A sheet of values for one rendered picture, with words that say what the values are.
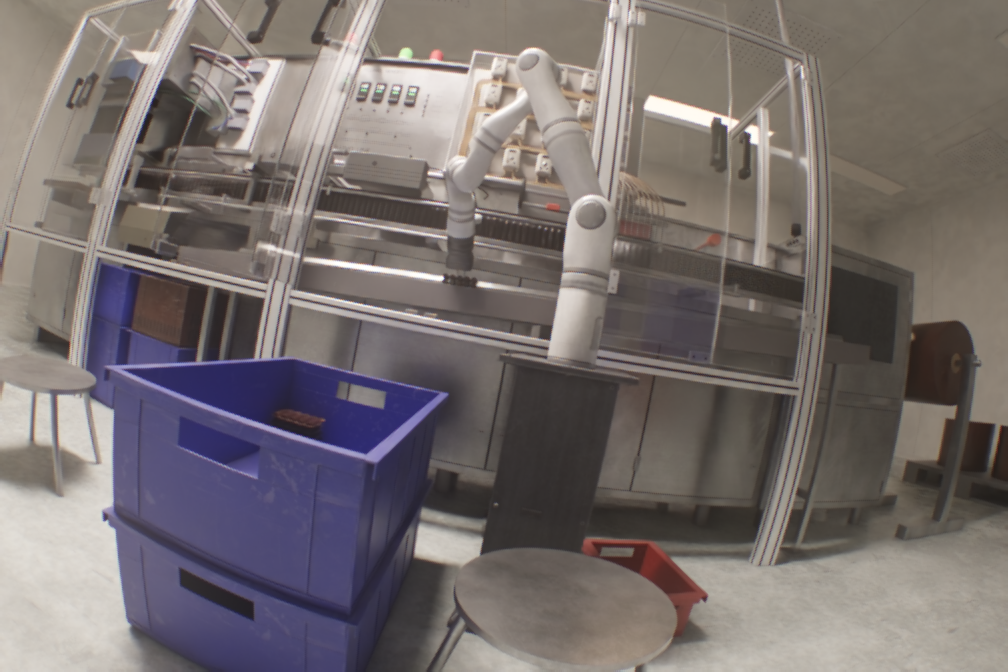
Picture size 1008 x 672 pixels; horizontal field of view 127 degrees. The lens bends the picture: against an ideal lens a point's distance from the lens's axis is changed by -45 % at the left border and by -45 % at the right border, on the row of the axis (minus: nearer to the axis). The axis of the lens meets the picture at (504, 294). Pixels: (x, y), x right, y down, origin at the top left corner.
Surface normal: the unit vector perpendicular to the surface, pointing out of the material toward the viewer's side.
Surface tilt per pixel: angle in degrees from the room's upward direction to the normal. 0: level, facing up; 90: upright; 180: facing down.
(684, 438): 90
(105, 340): 90
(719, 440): 90
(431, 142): 90
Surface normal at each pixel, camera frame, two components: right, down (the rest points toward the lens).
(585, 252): -0.29, -0.15
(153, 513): 0.00, -0.10
